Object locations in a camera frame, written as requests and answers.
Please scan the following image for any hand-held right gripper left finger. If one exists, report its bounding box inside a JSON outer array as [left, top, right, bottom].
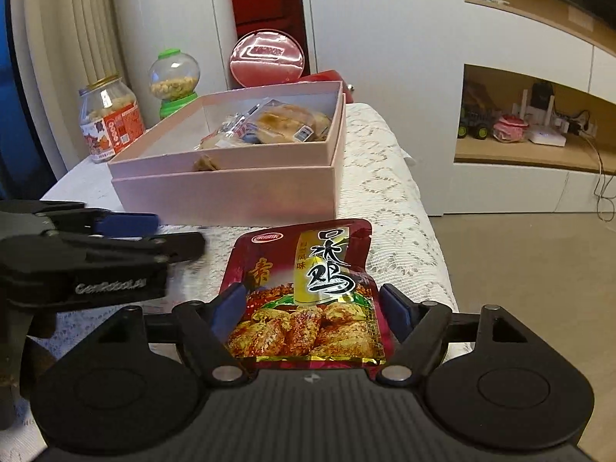
[[103, 283, 251, 387]]

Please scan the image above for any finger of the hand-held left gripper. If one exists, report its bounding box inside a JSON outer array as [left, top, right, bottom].
[[33, 206, 161, 240], [58, 231, 208, 273]]

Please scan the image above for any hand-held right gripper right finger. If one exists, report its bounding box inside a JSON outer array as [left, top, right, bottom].
[[378, 285, 518, 386]]

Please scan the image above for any pink cardboard box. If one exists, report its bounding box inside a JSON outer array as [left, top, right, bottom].
[[107, 80, 347, 227]]

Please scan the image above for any person's left hand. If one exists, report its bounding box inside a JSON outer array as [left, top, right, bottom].
[[0, 298, 57, 390]]

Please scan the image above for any glass jar with orange label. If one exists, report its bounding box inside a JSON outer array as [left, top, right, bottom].
[[78, 74, 146, 163]]

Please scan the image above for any green candy dispenser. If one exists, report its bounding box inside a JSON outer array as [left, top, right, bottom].
[[147, 48, 200, 120]]

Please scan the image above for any dark blue panel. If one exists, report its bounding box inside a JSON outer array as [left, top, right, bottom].
[[0, 0, 55, 188]]

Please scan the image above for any yellow snack packet red label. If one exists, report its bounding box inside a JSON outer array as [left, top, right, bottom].
[[255, 100, 333, 145]]

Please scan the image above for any green toy tractor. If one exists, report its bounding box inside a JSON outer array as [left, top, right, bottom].
[[457, 82, 496, 140]]

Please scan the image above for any cream curtain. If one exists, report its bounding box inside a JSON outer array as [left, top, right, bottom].
[[24, 0, 121, 169]]

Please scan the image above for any pink round tin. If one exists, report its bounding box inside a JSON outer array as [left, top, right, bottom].
[[229, 30, 307, 90]]

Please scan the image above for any red container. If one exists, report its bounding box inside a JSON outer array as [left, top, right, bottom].
[[301, 70, 346, 88]]

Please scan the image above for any white antenna router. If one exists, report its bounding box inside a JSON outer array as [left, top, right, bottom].
[[519, 82, 560, 128]]

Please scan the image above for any white cable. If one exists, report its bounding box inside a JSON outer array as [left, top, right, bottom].
[[582, 127, 616, 223]]

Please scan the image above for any white wall cabinet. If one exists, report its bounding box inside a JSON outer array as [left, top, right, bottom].
[[308, 0, 616, 222]]

